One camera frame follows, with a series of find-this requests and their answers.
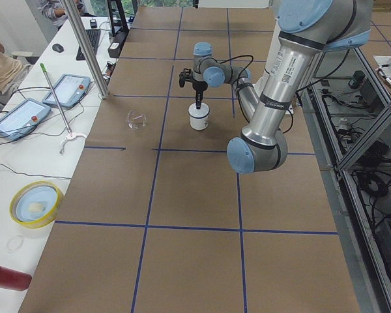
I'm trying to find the white cup lid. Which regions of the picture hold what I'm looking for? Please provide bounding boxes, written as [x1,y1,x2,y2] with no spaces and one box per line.
[188,102,210,119]

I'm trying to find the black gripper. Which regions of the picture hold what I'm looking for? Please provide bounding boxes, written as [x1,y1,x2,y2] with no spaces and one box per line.
[192,80,207,109]

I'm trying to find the black keyboard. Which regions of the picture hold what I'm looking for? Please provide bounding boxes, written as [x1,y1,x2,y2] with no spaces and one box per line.
[75,28,102,61]

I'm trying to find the near teach pendant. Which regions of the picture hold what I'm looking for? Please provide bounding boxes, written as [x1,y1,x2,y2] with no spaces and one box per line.
[0,98,51,141]

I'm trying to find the far teach pendant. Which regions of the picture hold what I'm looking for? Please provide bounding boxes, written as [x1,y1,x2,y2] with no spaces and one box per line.
[53,74,91,109]

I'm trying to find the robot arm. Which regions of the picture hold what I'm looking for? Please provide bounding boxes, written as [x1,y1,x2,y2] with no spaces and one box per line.
[192,1,373,173]

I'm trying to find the yellow tape roll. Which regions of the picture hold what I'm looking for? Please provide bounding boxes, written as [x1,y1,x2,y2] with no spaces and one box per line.
[9,181,64,229]

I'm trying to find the metal grabber stick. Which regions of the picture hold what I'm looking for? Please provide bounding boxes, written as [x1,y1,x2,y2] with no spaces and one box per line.
[40,63,87,155]

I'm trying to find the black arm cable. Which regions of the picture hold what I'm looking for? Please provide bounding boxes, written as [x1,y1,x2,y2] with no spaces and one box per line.
[214,54,258,95]

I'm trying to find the black computer mouse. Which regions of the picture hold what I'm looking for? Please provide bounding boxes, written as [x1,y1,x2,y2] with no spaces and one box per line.
[52,43,65,53]

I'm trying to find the clear glass funnel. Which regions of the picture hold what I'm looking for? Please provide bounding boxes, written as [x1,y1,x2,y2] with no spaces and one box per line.
[126,109,147,130]

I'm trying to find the red bottle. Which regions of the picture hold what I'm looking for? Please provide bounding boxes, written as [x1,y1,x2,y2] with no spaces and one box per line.
[0,266,32,291]

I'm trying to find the aluminium frame post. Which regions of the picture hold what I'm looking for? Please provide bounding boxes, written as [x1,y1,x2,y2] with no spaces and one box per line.
[61,0,109,99]

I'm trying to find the white enamel cup blue rim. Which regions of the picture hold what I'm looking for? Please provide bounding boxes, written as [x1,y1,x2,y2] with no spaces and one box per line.
[190,114,209,130]

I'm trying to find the seated person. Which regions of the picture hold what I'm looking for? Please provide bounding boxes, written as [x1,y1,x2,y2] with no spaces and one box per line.
[0,43,31,95]

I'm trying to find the teach pendant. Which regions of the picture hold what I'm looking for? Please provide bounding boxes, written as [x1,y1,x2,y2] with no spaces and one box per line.
[53,74,91,109]
[0,98,51,141]

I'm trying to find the light blue dish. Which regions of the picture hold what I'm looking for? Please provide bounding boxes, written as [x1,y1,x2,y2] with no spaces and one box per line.
[16,186,58,222]

